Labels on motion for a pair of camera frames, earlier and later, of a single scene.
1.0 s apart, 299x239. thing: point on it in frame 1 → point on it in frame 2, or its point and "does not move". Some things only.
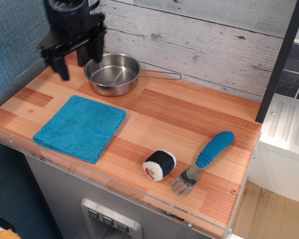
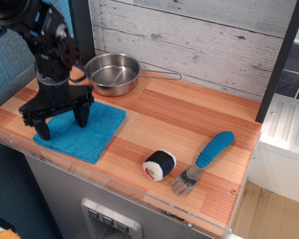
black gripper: (73, 23) → (53, 100)
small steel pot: (118, 74) does not move
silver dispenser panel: (104, 223) does not move
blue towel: (81, 128) does not move
